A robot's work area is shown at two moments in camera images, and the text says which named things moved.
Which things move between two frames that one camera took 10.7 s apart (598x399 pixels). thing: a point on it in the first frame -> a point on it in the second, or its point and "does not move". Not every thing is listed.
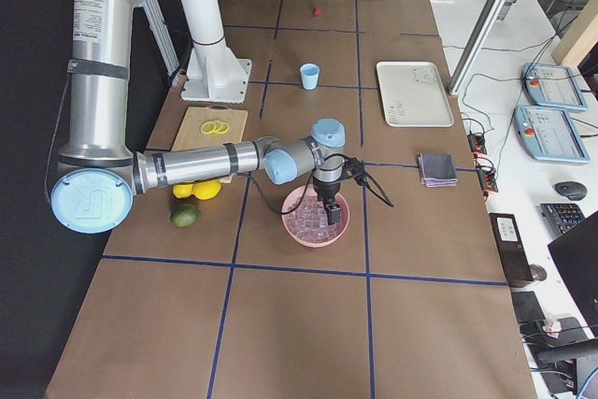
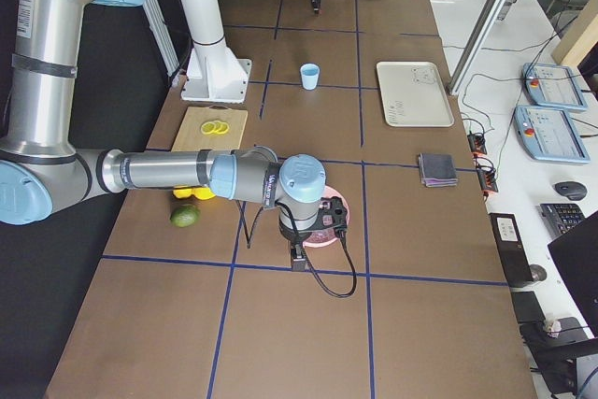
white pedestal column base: [214, 73] does not move
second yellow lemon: [182, 191] does not move
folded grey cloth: [437, 170] does not move
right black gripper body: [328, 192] -> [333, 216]
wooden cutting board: [211, 125] does not move
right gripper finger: [326, 211] -> [298, 260]
